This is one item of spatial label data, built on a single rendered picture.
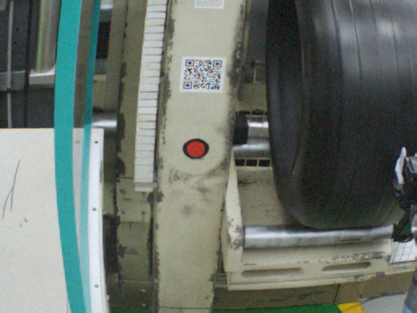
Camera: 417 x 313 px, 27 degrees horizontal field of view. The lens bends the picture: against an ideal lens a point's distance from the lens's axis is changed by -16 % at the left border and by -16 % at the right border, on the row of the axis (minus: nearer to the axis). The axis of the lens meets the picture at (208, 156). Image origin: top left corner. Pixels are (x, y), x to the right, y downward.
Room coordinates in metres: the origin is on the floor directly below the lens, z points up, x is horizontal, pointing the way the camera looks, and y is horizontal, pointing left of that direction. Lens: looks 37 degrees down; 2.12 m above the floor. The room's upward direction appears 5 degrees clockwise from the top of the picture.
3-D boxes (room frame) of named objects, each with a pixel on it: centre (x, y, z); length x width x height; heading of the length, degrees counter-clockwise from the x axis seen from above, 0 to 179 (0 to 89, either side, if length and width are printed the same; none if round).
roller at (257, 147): (1.68, -0.21, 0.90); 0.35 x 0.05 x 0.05; 97
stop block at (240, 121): (1.63, -0.05, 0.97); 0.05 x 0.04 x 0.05; 7
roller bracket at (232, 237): (1.52, -0.04, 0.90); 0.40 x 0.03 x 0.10; 7
